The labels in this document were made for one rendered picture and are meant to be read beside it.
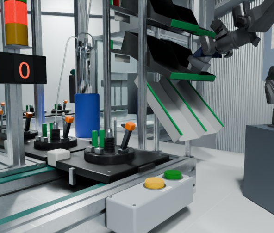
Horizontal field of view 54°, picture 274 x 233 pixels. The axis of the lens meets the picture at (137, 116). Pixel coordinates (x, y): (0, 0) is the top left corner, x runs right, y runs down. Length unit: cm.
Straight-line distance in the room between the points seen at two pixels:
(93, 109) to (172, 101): 76
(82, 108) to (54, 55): 301
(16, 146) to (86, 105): 96
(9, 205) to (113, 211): 24
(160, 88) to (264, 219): 57
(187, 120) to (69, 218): 62
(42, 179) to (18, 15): 40
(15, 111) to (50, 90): 387
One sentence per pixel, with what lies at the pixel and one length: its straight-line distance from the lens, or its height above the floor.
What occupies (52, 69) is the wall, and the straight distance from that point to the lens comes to 461.
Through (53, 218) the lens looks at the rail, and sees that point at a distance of 46.
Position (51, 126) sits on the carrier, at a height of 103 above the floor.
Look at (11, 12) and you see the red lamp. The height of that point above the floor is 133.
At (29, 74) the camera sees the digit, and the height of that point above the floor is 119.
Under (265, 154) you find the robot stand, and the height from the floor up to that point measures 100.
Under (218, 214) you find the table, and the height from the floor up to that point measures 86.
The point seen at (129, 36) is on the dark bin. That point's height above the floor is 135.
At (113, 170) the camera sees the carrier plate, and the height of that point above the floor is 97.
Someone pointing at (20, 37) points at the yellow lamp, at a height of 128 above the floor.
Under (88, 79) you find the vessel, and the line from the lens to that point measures 167.
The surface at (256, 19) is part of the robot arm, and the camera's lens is 88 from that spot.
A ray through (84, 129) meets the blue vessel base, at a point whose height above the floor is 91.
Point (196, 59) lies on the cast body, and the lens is 102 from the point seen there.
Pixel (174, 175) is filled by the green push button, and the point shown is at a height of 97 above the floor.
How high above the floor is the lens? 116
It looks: 6 degrees down
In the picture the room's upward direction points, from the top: straight up
